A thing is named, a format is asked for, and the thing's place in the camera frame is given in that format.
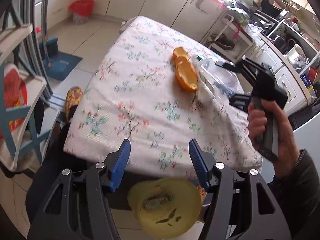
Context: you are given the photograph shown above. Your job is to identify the clear plastic bottle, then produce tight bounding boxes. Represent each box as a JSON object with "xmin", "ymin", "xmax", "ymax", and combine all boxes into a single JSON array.
[{"xmin": 200, "ymin": 59, "xmax": 241, "ymax": 98}]

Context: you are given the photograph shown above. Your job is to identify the orange peel pile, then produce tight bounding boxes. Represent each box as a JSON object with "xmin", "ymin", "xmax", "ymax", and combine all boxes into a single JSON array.
[{"xmin": 172, "ymin": 47, "xmax": 199, "ymax": 92}]

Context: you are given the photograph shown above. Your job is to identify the light blue drink carton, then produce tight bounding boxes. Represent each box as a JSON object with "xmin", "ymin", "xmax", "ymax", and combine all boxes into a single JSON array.
[{"xmin": 191, "ymin": 54, "xmax": 215, "ymax": 106}]

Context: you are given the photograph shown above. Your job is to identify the yellow plastic trash basin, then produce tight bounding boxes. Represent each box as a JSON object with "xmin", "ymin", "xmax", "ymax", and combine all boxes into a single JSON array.
[{"xmin": 127, "ymin": 179, "xmax": 202, "ymax": 239}]

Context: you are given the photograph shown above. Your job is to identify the white kitchen base cabinets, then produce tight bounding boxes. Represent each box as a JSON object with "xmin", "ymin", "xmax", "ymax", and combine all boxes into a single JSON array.
[{"xmin": 47, "ymin": 0, "xmax": 226, "ymax": 41}]

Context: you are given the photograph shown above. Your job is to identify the red-lined small trash bin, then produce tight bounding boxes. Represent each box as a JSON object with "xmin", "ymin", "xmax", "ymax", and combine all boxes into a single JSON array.
[{"xmin": 69, "ymin": 0, "xmax": 94, "ymax": 25}]

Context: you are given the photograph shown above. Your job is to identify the person's right hand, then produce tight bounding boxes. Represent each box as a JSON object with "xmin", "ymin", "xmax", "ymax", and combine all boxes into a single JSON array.
[{"xmin": 247, "ymin": 99, "xmax": 300, "ymax": 178}]

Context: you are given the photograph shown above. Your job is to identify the white right drawer cabinet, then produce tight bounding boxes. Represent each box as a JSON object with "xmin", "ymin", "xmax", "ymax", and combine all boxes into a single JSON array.
[{"xmin": 245, "ymin": 33, "xmax": 311, "ymax": 116}]

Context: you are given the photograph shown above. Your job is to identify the white rolling storage cart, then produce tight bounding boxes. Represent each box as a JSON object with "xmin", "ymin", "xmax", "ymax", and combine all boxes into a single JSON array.
[{"xmin": 201, "ymin": 13, "xmax": 253, "ymax": 62}]

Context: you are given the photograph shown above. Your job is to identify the white electric kettle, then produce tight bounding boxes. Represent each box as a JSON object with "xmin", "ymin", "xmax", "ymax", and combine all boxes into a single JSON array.
[{"xmin": 286, "ymin": 43, "xmax": 306, "ymax": 63}]

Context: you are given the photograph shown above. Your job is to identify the floral tablecloth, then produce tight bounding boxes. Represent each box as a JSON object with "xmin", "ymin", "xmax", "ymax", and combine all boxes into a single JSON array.
[{"xmin": 64, "ymin": 16, "xmax": 263, "ymax": 178}]

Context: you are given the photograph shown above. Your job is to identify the floral yellow slipper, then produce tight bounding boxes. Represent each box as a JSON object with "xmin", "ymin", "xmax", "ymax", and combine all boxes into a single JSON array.
[{"xmin": 65, "ymin": 86, "xmax": 83, "ymax": 122}]

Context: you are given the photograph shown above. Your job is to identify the blue white shoe rack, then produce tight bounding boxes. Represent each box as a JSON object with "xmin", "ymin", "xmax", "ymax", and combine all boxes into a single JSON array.
[{"xmin": 1, "ymin": 4, "xmax": 59, "ymax": 173}]

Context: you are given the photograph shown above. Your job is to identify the blue dustpan with brush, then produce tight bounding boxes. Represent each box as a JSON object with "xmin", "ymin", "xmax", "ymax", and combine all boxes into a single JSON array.
[{"xmin": 39, "ymin": 37, "xmax": 82, "ymax": 81}]

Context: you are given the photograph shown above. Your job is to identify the grey broom handle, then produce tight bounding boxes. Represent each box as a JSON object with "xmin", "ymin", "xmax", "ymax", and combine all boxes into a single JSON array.
[{"xmin": 41, "ymin": 0, "xmax": 52, "ymax": 68}]

